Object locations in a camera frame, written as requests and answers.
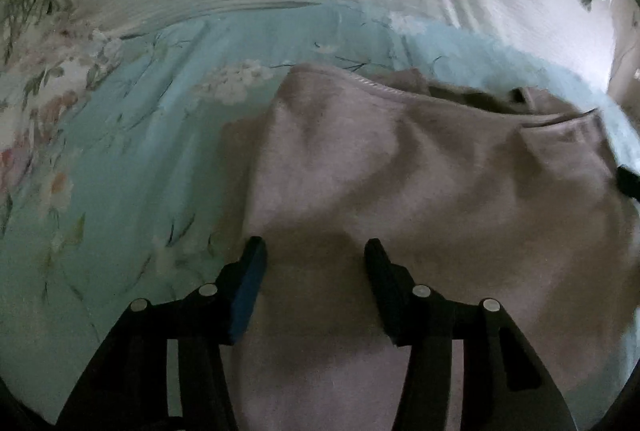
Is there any pinkish grey sweater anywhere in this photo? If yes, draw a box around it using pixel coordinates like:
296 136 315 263
220 64 640 431

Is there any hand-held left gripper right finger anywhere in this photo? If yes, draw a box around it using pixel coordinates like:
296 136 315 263
364 238 577 431

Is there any white floral cloth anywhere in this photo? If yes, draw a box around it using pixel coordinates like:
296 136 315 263
0 0 127 222

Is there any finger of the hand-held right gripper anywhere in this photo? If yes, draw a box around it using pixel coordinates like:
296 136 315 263
615 164 640 202

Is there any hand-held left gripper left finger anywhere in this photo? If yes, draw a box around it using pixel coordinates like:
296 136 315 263
55 236 268 431

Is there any light blue floral quilt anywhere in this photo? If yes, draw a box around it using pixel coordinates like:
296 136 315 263
0 4 640 422

